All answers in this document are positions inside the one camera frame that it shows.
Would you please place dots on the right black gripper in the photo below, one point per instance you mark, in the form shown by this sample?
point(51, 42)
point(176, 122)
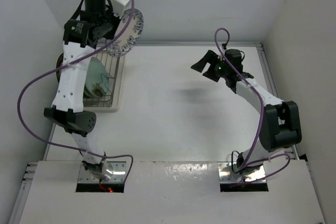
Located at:
point(210, 57)

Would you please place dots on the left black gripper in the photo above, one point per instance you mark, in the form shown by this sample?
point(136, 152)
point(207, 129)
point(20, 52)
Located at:
point(108, 11)

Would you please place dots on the blue floral pattern plate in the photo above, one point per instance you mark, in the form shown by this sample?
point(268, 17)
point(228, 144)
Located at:
point(129, 37)

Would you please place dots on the teal flower plate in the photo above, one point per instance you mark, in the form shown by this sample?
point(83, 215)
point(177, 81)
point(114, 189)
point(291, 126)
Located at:
point(97, 74)
point(94, 91)

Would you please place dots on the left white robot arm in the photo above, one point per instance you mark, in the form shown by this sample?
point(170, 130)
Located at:
point(67, 107)

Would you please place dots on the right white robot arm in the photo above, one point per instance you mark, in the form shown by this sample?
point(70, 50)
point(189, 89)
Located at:
point(279, 124)

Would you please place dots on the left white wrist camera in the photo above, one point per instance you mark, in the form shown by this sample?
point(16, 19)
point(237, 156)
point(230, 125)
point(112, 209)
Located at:
point(119, 6)

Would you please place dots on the grey wire dish rack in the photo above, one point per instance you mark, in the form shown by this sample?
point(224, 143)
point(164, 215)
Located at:
point(112, 67)

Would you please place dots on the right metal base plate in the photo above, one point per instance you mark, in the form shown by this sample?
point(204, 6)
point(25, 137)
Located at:
point(228, 177)

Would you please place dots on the metal base plate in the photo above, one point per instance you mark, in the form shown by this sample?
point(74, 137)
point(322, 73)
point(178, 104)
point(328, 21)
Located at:
point(115, 172)
point(228, 177)

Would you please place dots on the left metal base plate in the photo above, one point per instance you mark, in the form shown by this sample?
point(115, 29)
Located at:
point(115, 172)

